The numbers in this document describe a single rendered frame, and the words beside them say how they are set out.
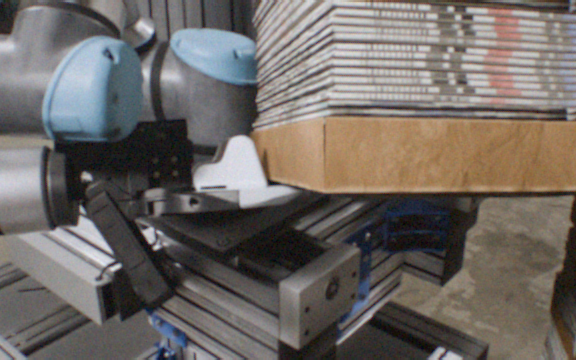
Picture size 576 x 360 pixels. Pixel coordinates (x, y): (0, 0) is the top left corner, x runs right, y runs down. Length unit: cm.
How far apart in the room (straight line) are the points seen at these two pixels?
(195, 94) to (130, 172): 28
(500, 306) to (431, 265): 91
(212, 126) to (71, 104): 38
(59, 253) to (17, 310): 85
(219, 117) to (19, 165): 32
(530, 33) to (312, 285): 46
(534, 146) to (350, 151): 12
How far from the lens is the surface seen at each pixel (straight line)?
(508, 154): 39
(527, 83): 41
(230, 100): 78
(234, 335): 89
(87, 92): 43
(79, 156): 54
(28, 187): 53
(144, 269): 54
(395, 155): 36
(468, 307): 212
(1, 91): 46
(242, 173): 50
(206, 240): 78
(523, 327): 208
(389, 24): 37
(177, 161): 53
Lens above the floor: 121
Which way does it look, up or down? 25 degrees down
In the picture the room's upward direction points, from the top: straight up
